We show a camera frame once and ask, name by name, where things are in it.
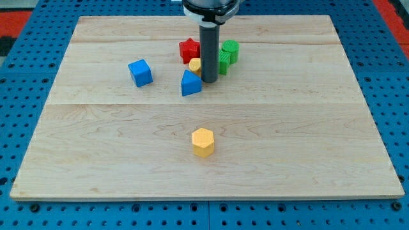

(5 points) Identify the blue triangle block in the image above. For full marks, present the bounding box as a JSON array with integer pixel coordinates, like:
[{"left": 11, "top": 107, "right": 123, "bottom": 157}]
[{"left": 181, "top": 70, "right": 202, "bottom": 96}]

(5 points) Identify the small yellow block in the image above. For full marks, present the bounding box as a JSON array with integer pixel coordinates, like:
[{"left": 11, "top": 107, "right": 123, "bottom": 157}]
[{"left": 189, "top": 58, "right": 201, "bottom": 77}]

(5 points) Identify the green cylinder block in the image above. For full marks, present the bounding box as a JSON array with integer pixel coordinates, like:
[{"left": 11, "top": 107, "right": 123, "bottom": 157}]
[{"left": 222, "top": 40, "right": 240, "bottom": 64}]

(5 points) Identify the wooden board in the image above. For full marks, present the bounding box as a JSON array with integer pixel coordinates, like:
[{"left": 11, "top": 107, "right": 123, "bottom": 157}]
[{"left": 10, "top": 15, "right": 405, "bottom": 201}]

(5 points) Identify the yellow hexagon block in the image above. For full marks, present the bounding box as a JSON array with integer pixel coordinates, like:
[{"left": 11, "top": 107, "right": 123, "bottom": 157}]
[{"left": 192, "top": 128, "right": 215, "bottom": 158}]

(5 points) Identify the red star block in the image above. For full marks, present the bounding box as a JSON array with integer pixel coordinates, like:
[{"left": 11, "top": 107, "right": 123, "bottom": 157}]
[{"left": 179, "top": 38, "right": 200, "bottom": 64}]

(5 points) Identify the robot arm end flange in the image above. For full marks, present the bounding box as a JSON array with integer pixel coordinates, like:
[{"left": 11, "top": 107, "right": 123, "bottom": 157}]
[{"left": 182, "top": 0, "right": 243, "bottom": 27}]

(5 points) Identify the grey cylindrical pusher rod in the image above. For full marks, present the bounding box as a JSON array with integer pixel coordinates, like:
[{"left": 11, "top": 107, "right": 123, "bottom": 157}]
[{"left": 199, "top": 24, "right": 219, "bottom": 83}]

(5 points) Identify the blue cube block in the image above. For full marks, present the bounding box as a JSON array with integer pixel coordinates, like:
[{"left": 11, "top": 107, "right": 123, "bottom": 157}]
[{"left": 128, "top": 59, "right": 153, "bottom": 88}]

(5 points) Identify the green star block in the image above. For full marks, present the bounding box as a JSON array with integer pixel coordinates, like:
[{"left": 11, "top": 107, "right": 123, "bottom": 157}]
[{"left": 219, "top": 50, "right": 231, "bottom": 75}]

